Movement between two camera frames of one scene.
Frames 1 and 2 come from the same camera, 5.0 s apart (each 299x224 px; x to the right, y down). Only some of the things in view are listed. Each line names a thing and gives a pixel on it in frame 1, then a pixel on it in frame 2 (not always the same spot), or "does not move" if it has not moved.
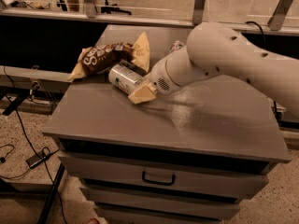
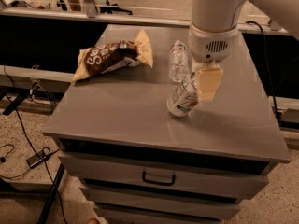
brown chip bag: [93, 59] does not move
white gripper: [159, 75] to [209, 46]
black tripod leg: [44, 216] does not move
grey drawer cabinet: [187, 157] does not move
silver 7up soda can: [123, 78] to [185, 97]
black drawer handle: [158, 182] does not move
